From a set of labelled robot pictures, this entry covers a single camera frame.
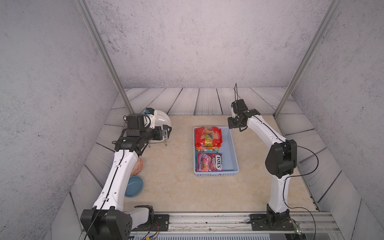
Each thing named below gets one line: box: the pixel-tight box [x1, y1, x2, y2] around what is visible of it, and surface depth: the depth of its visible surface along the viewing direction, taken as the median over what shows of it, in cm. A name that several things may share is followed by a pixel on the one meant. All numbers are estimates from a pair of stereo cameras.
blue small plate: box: [125, 175, 144, 198], surface depth 86 cm
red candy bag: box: [194, 126, 223, 148], surface depth 96 cm
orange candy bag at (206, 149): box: [195, 147, 219, 152], surface depth 100 cm
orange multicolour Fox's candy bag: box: [195, 147, 220, 153], surface depth 100 cm
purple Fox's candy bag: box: [196, 152, 223, 172], surface depth 89 cm
